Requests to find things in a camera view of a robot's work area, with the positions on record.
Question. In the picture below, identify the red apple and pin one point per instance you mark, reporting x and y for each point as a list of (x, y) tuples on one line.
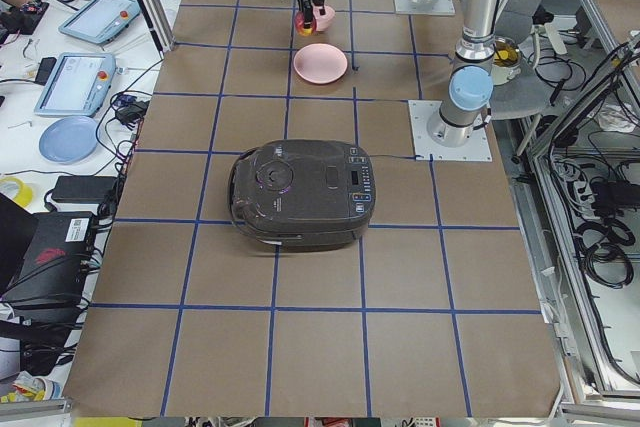
[(305, 25)]

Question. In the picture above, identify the black computer box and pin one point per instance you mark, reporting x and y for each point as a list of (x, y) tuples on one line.
[(57, 262)]

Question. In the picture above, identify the yellow tape roll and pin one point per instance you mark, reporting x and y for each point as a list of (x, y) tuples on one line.
[(16, 190)]

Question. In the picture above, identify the pink bowl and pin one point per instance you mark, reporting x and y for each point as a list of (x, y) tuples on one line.
[(324, 17)]

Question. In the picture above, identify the pink plate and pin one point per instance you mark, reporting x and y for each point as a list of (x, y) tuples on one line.
[(320, 63)]

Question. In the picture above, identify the blue plate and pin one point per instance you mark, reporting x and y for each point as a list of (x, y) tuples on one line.
[(69, 139)]

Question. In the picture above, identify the teach pendant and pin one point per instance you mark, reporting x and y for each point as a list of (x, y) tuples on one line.
[(78, 85), (100, 21)]

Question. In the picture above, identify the dark grey rice cooker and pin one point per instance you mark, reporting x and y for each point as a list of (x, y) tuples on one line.
[(302, 193)]

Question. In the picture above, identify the upper teach pendant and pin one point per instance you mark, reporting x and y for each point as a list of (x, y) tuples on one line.
[(100, 21)]

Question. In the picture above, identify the black power adapter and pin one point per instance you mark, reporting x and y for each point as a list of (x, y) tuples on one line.
[(82, 189)]

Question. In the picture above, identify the lower teach pendant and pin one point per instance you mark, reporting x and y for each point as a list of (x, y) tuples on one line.
[(78, 85)]

